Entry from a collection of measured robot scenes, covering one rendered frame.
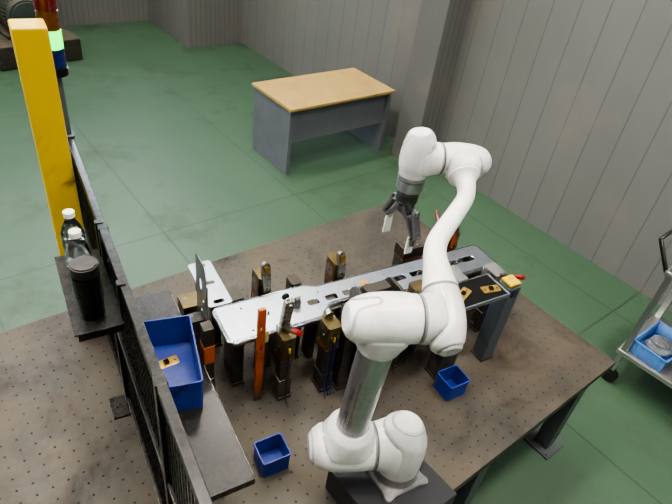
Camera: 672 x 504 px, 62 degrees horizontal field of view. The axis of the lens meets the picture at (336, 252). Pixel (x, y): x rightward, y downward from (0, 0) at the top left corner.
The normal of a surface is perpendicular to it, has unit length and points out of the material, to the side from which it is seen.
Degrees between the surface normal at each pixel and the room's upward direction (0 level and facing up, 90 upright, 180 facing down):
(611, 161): 90
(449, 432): 0
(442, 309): 25
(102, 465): 0
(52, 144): 90
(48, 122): 90
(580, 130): 90
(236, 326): 0
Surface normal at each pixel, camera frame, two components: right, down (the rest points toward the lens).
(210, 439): 0.12, -0.79
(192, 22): 0.61, 0.54
